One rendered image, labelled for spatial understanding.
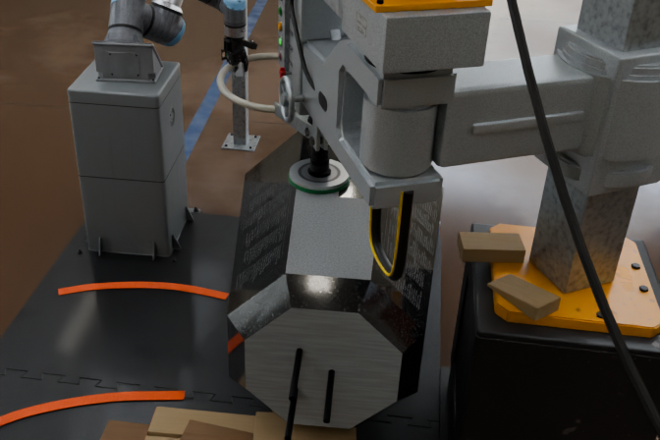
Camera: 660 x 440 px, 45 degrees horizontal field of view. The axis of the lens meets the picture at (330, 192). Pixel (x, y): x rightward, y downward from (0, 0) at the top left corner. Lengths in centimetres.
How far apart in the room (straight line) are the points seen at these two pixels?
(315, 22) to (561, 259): 104
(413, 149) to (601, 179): 58
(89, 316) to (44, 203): 103
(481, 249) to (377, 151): 71
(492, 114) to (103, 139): 206
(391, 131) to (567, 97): 49
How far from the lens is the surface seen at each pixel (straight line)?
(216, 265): 383
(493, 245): 263
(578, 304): 254
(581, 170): 232
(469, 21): 183
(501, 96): 206
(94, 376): 333
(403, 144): 198
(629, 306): 259
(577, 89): 218
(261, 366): 252
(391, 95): 190
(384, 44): 177
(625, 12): 219
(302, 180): 279
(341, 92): 220
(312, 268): 240
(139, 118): 357
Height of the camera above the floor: 227
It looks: 31 degrees down
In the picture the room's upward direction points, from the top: 3 degrees clockwise
